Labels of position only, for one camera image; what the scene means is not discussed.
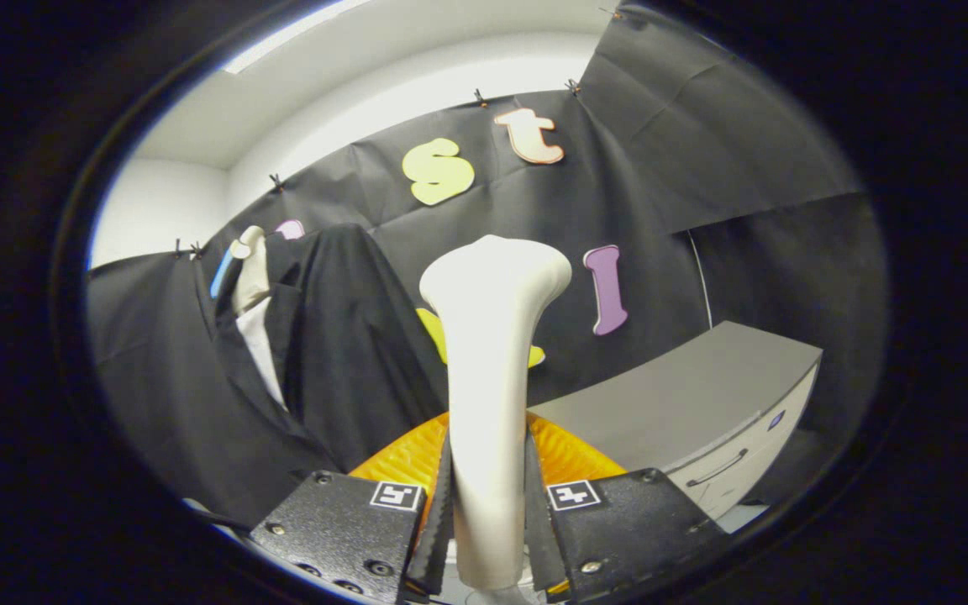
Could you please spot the black backdrop cloth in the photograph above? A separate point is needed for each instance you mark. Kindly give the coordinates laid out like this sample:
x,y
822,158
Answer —
x,y
660,168

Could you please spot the grey cabinet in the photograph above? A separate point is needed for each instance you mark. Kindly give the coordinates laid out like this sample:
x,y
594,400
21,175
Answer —
x,y
686,395

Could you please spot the black suit jacket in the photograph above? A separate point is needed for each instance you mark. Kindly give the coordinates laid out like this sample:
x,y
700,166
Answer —
x,y
349,336

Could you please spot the white garment steamer head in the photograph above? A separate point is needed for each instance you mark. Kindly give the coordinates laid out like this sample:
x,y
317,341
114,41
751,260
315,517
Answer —
x,y
488,336

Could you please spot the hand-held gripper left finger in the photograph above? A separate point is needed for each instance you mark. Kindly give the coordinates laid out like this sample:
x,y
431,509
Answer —
x,y
440,521

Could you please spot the white shirt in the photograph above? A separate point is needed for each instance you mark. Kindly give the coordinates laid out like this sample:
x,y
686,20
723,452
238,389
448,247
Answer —
x,y
264,344

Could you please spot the cream mannequin neck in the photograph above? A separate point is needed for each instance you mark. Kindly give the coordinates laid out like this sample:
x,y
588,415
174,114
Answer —
x,y
250,269

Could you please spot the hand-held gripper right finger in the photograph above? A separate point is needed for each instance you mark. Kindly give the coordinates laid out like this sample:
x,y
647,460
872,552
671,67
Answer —
x,y
536,521

